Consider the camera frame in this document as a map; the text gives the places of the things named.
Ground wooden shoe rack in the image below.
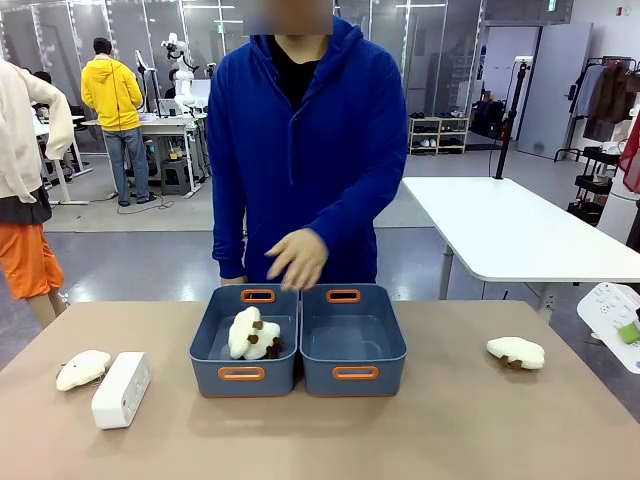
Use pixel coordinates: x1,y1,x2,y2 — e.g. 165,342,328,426
408,115,471,156

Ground black bags pile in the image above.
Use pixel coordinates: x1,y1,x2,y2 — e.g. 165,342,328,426
469,99,510,141

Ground black tripod pole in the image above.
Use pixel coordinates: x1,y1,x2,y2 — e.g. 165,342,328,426
494,56,532,181

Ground white sheep plush toy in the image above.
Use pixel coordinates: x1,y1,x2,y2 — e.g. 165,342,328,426
55,349,113,393
244,321,286,362
228,305,265,359
485,336,547,372

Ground black clothes rack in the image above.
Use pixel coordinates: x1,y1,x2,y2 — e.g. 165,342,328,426
553,55,640,164

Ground black utility cart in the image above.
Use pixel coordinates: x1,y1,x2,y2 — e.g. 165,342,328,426
566,145,624,227

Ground person's right forearm blue sleeve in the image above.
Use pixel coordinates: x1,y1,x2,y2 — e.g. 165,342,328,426
211,184,250,285

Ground blue basket orange handles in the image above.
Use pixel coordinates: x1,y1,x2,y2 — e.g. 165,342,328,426
298,283,409,398
188,284,302,399

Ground person's left forearm blue sleeve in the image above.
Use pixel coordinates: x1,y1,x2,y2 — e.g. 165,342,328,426
305,164,407,251

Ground grey step stool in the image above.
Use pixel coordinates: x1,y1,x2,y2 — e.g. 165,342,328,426
159,159,193,198

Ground grey workbench desk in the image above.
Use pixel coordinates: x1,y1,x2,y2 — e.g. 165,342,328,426
82,111,210,200

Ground person in cream sweater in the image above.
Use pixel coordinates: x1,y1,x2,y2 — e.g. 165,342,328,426
0,58,77,330

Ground person in yellow hoodie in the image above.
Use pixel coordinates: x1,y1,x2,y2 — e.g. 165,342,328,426
80,37,159,208

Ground grey door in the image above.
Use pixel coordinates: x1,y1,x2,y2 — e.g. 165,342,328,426
514,23,595,161

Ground person in blue hoodie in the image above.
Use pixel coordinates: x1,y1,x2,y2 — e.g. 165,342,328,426
207,15,410,286

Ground white folding table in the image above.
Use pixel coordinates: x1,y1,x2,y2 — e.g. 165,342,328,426
401,175,640,301

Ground white desk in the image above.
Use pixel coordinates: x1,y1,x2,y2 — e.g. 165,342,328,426
33,115,94,207

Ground person's left hand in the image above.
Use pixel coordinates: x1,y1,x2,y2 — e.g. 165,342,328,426
264,229,330,292

